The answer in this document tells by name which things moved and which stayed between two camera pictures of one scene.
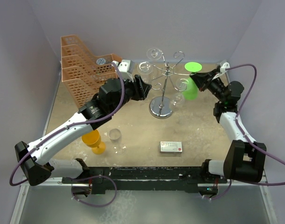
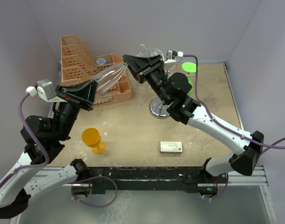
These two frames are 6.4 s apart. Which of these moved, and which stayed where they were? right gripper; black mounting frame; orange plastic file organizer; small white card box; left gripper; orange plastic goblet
Moved: left gripper; right gripper
Stayed: orange plastic goblet; orange plastic file organizer; black mounting frame; small white card box
